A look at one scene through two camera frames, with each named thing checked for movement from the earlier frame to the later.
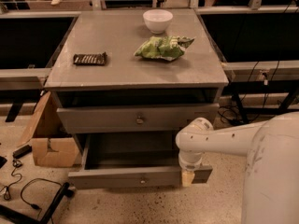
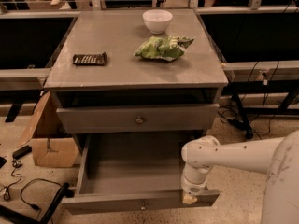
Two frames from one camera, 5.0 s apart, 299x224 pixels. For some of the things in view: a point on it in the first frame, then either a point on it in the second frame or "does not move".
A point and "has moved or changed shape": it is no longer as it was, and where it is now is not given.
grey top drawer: x=132 y=119 does not move
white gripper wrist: x=190 y=164 → x=193 y=189
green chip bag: x=163 y=48 does not move
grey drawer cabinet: x=134 y=71 does not move
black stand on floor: x=49 y=214 does not move
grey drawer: x=134 y=161 has moved or changed shape
